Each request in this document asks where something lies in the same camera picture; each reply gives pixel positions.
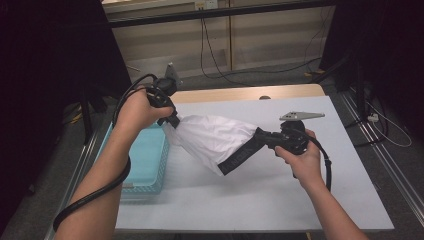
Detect white table mat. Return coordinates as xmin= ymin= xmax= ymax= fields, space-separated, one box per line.
xmin=114 ymin=95 xmax=395 ymax=233

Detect person's left hand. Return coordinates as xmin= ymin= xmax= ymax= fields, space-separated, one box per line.
xmin=113 ymin=87 xmax=175 ymax=138

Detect white wall socket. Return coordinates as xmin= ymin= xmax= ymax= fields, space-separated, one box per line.
xmin=194 ymin=0 xmax=219 ymax=10

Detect white floor cable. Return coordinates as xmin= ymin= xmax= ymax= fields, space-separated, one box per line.
xmin=364 ymin=99 xmax=413 ymax=148

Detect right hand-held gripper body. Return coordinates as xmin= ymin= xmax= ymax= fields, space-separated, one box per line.
xmin=264 ymin=110 xmax=326 ymax=156

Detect light blue plastic basket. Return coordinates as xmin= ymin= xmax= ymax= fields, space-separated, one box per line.
xmin=96 ymin=121 xmax=171 ymax=196

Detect black metal stand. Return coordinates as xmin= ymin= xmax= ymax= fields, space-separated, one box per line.
xmin=311 ymin=54 xmax=368 ymax=121
xmin=78 ymin=83 xmax=134 ymax=144

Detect person's right hand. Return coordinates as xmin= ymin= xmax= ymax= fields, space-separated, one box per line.
xmin=274 ymin=129 xmax=329 ymax=191

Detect black curtain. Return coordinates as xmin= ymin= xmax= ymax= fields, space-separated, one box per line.
xmin=319 ymin=0 xmax=424 ymax=141
xmin=0 ymin=0 xmax=136 ymax=234

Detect black hanging wall cable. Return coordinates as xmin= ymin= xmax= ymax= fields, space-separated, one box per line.
xmin=199 ymin=18 xmax=323 ymax=88

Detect black floor cable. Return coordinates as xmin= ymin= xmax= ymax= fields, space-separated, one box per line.
xmin=344 ymin=99 xmax=389 ymax=148

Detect hand-held gripper black cable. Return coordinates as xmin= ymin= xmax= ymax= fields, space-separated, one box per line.
xmin=299 ymin=128 xmax=333 ymax=193
xmin=53 ymin=73 xmax=159 ymax=233

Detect wooden table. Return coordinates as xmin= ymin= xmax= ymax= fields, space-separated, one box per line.
xmin=169 ymin=83 xmax=326 ymax=104

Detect left hand-held gripper black cable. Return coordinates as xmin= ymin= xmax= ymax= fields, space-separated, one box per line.
xmin=53 ymin=73 xmax=159 ymax=233

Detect thin black wall cable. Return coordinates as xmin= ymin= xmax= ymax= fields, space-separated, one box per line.
xmin=302 ymin=6 xmax=329 ymax=66

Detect white shorts with black waistband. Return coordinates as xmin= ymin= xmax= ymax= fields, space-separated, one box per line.
xmin=165 ymin=114 xmax=268 ymax=177

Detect black horizontal metal bar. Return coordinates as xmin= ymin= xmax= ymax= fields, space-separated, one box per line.
xmin=108 ymin=0 xmax=336 ymax=29

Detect right hand-held gripper black cable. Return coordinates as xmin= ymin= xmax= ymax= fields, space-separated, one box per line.
xmin=299 ymin=128 xmax=333 ymax=193

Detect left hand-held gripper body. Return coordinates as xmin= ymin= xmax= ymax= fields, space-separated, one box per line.
xmin=145 ymin=62 xmax=184 ymax=111

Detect aluminium floor rail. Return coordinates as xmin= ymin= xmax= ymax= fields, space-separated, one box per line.
xmin=339 ymin=88 xmax=424 ymax=228
xmin=44 ymin=131 xmax=99 ymax=240

